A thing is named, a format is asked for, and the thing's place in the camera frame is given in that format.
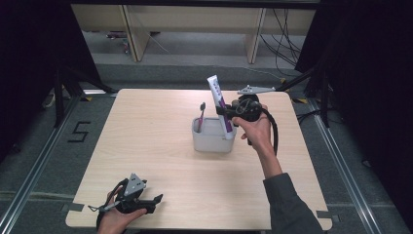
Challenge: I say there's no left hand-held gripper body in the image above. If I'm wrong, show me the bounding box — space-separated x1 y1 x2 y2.
114 173 148 215

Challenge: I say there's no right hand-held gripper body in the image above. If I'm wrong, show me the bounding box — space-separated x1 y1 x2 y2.
231 85 277 123

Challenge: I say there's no white and purple toothpaste tube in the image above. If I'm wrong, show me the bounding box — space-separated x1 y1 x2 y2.
206 74 237 141

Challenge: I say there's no pink toothbrush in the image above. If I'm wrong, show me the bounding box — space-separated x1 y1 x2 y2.
196 101 207 135

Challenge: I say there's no white plastic holder box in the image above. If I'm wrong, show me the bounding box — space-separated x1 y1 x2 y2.
191 116 238 154

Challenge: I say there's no person's right hand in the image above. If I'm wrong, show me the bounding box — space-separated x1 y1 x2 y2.
231 103 278 156

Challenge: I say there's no person's left hand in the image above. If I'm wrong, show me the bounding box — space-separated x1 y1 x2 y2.
96 190 148 234

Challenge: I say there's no grey tape piece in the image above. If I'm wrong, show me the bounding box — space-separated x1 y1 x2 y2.
60 202 86 213
316 210 341 224

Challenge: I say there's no black metal stand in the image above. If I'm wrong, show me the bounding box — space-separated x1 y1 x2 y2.
53 64 119 129
274 61 332 129

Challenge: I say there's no light wooden desk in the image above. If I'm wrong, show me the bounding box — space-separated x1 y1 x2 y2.
70 3 318 64

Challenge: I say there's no small red and white item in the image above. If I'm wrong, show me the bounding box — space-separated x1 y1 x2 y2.
105 30 131 55

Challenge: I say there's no black curtain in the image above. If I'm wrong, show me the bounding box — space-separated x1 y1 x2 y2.
0 0 104 165
293 0 413 225

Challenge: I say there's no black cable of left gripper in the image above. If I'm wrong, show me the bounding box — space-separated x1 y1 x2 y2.
95 177 130 230

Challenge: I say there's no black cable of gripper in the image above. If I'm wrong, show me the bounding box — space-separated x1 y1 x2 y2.
95 177 130 230
246 107 281 156

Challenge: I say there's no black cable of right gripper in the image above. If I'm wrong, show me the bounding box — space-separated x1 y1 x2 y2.
246 107 281 156

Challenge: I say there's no thin white floor cable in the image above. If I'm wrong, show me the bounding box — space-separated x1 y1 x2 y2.
194 62 284 81

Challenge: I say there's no black floor cable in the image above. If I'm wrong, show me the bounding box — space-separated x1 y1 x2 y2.
295 108 345 126

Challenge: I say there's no bundle of black cables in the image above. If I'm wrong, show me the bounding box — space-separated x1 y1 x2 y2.
258 8 306 78

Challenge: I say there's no aluminium floor rail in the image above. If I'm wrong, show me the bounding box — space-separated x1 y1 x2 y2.
0 96 82 232
308 98 385 234

